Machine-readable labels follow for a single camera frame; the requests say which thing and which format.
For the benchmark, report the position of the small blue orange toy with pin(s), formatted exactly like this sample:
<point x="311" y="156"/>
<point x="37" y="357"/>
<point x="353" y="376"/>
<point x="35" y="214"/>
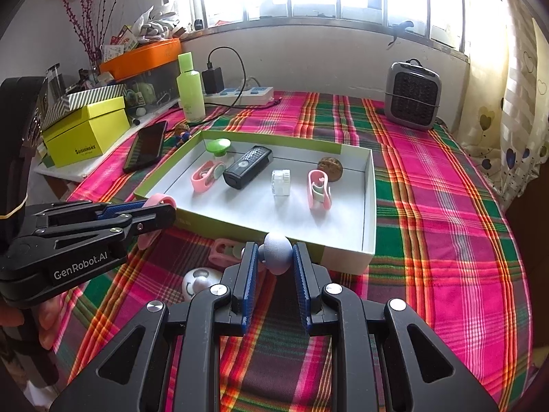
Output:
<point x="182" y="136"/>

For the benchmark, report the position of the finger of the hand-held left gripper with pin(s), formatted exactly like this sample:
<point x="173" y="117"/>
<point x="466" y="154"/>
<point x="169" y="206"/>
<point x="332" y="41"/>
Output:
<point x="120" y="210"/>
<point x="150" y="216"/>

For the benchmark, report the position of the yellow-green cardboard box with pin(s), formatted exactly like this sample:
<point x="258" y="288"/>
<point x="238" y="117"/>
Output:
<point x="85" y="137"/>

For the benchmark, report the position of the green white suction knob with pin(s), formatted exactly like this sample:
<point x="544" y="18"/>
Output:
<point x="218" y="146"/>

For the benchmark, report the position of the grey space heater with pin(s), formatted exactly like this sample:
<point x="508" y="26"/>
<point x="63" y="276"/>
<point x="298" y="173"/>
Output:
<point x="411" y="94"/>

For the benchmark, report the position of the small clear plastic jar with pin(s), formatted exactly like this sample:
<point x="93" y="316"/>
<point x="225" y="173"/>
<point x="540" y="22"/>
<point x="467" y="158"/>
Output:
<point x="281" y="182"/>

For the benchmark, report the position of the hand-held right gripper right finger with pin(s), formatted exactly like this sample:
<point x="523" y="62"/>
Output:
<point x="302" y="296"/>

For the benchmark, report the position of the white round knob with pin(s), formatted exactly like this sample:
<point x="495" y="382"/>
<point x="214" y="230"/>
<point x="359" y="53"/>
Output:
<point x="276" y="253"/>

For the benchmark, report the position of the clear plastic tank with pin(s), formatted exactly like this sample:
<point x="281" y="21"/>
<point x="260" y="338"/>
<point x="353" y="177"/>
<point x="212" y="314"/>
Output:
<point x="163" y="77"/>

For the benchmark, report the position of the pink clip with white insert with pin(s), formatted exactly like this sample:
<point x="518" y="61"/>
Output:
<point x="312" y="193"/>

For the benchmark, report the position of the heart print curtain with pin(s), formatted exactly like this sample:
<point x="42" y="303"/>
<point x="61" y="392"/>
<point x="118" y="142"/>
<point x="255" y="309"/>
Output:
<point x="514" y="116"/>

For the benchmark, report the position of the light green lotion bottle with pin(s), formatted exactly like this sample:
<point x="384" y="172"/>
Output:
<point x="191" y="94"/>

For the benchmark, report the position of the orange plastic tray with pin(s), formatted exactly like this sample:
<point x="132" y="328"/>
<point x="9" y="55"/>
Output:
<point x="146" y="58"/>

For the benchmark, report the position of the person's left hand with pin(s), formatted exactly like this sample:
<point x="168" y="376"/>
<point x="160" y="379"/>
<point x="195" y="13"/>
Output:
<point x="49" y="322"/>

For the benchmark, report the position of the black window latch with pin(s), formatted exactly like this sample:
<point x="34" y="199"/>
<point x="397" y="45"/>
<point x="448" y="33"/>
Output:
<point x="401" y="29"/>

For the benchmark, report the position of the green cardboard box tray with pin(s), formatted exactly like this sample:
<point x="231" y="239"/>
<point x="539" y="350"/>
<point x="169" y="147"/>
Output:
<point x="257" y="206"/>

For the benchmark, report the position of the white power strip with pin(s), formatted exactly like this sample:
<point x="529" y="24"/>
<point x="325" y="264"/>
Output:
<point x="253" y="93"/>

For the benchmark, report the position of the dried flower branches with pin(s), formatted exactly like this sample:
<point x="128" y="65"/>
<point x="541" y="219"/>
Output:
<point x="85" y="21"/>

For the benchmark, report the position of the black smartphone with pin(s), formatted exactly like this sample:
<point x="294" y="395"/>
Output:
<point x="146" y="148"/>

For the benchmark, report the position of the pink plastic clip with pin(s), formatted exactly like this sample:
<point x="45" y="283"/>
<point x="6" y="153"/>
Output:
<point x="221" y="257"/>
<point x="161" y="199"/>

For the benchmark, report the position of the green ceramic figurine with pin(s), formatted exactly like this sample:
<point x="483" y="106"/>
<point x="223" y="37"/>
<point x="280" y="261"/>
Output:
<point x="143" y="93"/>

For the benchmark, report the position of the white plastic bag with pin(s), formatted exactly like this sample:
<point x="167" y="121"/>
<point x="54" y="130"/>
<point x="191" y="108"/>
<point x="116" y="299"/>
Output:
<point x="156" y="21"/>

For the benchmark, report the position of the pink green plaid blanket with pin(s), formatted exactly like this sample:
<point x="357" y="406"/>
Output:
<point x="429" y="223"/>

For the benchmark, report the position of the black rectangular remote device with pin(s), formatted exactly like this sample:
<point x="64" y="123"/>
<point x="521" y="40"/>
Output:
<point x="244" y="167"/>

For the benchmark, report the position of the colourful paper boxes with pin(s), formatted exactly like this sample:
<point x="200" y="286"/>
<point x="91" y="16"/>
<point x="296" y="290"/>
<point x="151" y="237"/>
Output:
<point x="118" y="47"/>

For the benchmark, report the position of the white panda face toy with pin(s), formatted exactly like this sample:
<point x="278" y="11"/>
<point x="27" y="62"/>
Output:
<point x="197" y="283"/>

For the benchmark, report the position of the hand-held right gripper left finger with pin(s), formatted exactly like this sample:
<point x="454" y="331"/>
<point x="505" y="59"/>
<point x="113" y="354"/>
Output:
<point x="248" y="292"/>

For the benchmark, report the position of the grey striped box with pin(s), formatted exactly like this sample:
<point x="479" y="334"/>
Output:
<point x="94" y="94"/>

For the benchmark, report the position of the black charger adapter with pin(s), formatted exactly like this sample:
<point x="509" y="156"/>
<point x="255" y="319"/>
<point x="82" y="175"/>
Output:
<point x="213" y="80"/>

